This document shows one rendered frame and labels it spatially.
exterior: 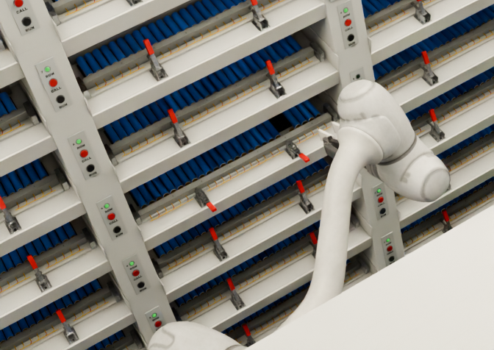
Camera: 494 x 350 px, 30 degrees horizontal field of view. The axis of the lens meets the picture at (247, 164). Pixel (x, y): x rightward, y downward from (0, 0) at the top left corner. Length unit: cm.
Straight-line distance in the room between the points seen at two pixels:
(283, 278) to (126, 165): 65
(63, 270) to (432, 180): 92
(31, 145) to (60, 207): 19
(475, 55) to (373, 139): 87
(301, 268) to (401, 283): 175
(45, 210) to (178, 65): 45
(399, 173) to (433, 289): 103
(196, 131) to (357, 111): 54
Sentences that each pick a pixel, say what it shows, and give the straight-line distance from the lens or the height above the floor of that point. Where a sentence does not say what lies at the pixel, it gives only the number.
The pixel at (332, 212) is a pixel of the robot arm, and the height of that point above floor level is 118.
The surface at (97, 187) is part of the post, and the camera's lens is 213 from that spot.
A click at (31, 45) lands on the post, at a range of 192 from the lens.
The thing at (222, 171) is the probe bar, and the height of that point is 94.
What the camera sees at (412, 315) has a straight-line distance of 84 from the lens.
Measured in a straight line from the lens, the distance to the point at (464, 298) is 84.
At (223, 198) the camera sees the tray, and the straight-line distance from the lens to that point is 230.
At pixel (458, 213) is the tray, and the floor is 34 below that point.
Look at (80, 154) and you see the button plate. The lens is 206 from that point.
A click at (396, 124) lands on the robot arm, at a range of 182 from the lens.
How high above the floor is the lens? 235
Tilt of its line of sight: 38 degrees down
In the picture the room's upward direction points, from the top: 16 degrees counter-clockwise
